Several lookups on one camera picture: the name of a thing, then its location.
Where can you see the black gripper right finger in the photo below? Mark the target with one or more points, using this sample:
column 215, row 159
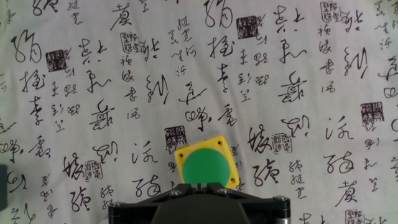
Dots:
column 267, row 208

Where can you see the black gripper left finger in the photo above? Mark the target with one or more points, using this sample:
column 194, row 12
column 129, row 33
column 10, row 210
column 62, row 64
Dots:
column 130, row 211

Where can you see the yellow box green mushroom button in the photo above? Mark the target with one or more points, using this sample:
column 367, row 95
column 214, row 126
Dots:
column 205, row 165

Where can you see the grey box green button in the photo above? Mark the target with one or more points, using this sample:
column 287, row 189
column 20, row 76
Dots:
column 3, row 186

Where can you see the beige calligraphy print tablecloth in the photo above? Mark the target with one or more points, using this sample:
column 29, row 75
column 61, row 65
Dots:
column 186, row 62

